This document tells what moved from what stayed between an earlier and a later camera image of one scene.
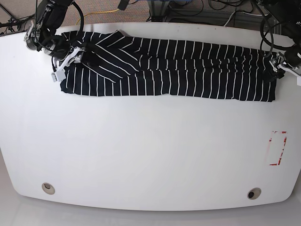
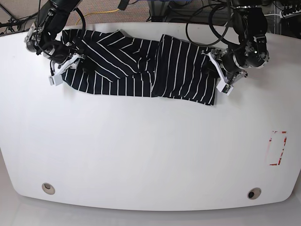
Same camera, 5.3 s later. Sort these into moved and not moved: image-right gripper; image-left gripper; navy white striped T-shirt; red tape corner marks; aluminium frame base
Moved: image-left gripper; navy white striped T-shirt; image-right gripper
Not moved: red tape corner marks; aluminium frame base
